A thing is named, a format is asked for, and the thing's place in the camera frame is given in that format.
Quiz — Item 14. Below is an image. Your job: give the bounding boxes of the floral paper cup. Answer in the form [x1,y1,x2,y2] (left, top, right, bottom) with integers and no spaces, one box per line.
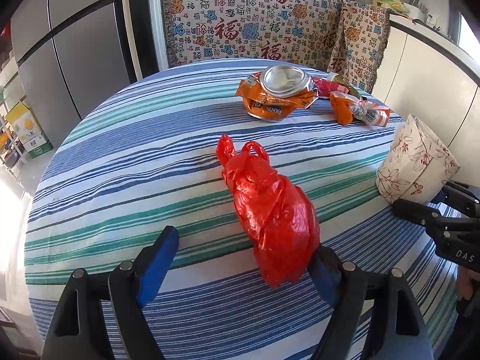
[376,115,461,204]

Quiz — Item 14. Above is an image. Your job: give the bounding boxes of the red plastic bag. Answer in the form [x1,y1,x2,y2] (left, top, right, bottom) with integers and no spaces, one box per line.
[216,135,320,288]

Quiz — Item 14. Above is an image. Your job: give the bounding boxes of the orange white snack wrapper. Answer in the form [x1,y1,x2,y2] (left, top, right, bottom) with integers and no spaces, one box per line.
[329,91,391,127]

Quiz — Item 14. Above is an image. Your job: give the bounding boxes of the crushed orange soda can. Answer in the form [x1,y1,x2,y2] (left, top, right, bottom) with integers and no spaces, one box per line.
[235,65,318,122]

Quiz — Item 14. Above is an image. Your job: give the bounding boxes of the person left hand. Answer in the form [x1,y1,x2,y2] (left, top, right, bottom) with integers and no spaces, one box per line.
[456,266,480,300]

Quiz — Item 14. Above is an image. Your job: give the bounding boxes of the yellow green cardboard box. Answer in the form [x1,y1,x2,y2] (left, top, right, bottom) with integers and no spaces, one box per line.
[6,102,53,158]

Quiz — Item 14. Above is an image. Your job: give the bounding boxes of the patterned fabric cover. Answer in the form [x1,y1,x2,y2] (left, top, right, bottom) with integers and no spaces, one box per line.
[162,0,390,92]

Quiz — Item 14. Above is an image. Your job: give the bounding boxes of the grey refrigerator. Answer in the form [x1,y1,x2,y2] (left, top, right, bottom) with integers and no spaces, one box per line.
[10,0,137,147]

